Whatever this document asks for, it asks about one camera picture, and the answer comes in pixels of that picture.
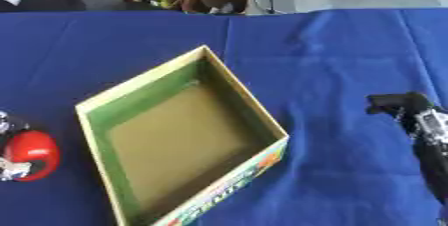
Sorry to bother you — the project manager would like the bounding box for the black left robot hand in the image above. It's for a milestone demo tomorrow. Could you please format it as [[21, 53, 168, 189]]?
[[0, 109, 34, 182]]

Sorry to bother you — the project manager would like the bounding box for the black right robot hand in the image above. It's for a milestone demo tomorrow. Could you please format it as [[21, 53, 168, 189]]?
[[364, 91, 448, 205]]

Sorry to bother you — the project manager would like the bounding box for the red rounded toy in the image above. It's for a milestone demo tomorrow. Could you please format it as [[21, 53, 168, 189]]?
[[3, 129, 63, 183]]

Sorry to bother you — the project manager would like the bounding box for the tan cardboard box green inside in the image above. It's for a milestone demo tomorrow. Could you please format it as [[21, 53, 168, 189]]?
[[73, 44, 293, 226]]

